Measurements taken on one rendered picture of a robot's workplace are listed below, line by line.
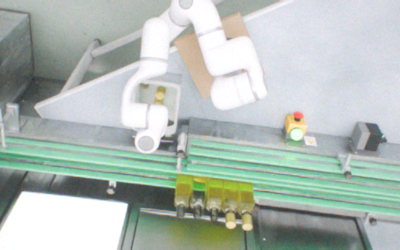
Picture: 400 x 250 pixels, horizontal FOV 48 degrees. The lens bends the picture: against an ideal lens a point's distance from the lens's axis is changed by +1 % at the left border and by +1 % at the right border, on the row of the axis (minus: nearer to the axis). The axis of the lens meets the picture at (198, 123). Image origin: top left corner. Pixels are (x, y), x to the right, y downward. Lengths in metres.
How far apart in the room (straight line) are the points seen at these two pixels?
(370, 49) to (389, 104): 0.25
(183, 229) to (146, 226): 0.14
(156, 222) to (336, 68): 0.87
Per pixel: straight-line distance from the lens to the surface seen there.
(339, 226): 1.95
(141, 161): 1.70
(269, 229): 1.82
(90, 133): 1.81
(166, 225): 1.70
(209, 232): 1.70
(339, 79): 1.76
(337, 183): 1.78
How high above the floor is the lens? 2.26
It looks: 57 degrees down
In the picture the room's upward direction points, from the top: 176 degrees counter-clockwise
